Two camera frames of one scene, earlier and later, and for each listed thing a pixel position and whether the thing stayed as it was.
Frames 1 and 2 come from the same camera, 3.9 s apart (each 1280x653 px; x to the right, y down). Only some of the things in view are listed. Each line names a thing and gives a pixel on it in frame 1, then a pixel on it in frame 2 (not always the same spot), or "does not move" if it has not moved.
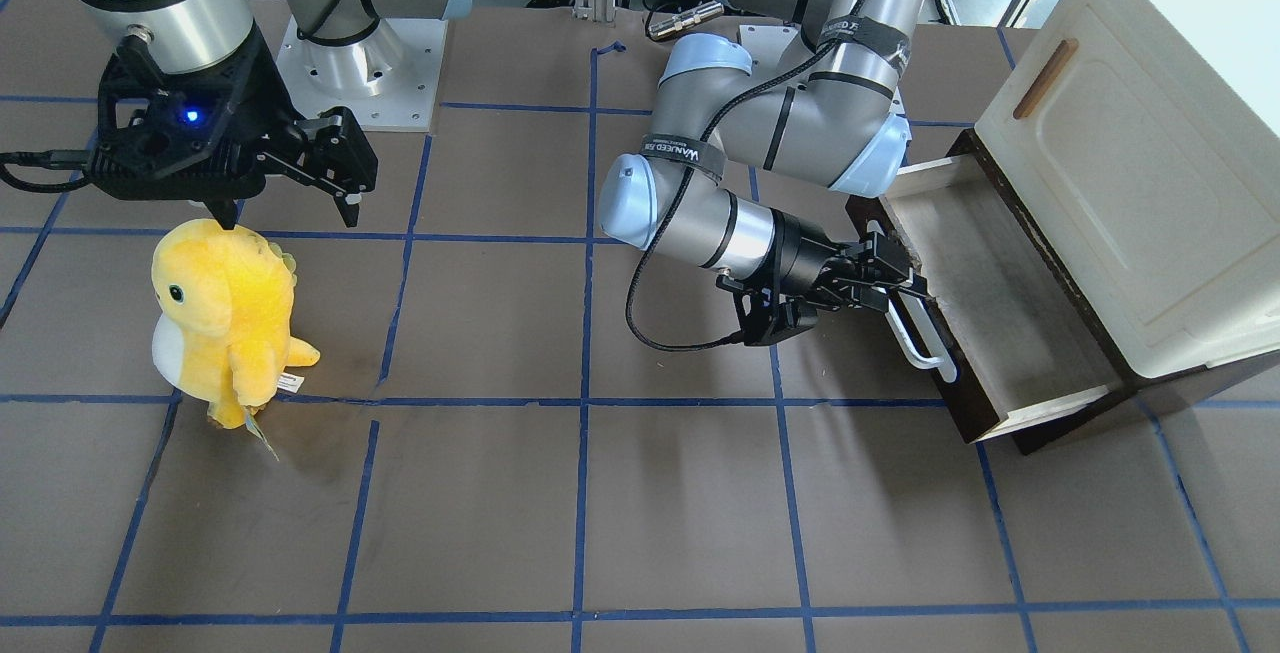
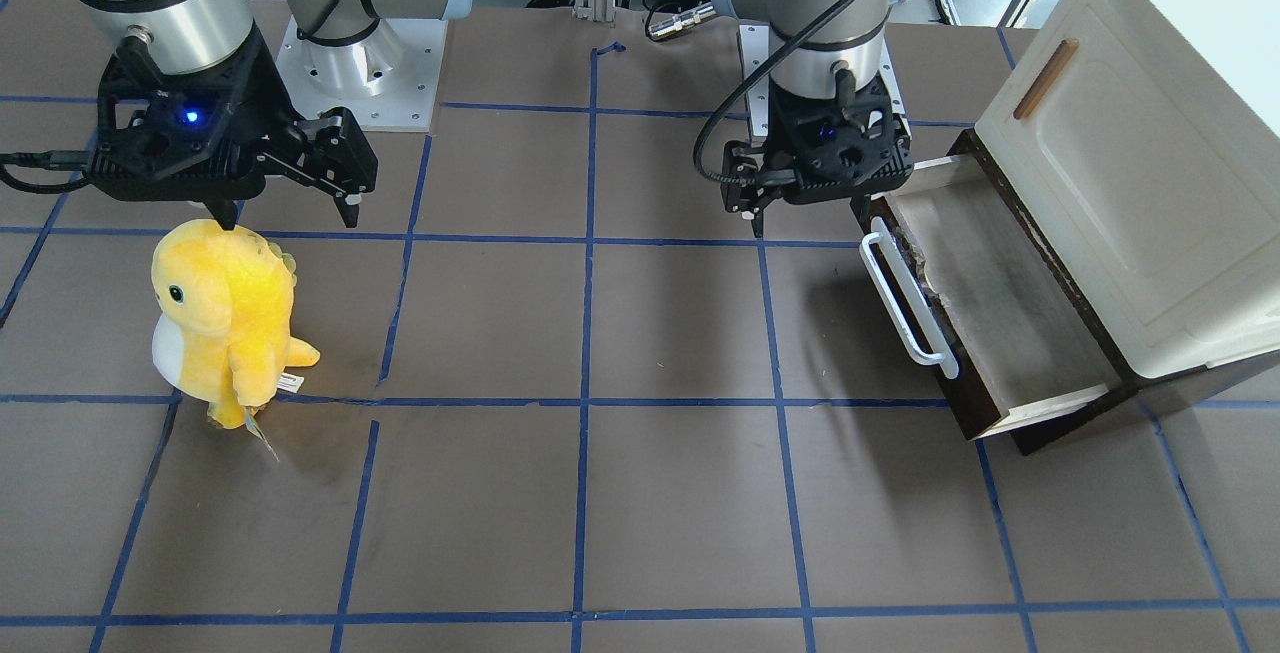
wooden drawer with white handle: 1026,366 does not move
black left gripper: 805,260 → 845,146
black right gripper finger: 223,208 does not move
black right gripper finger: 334,154 does not move
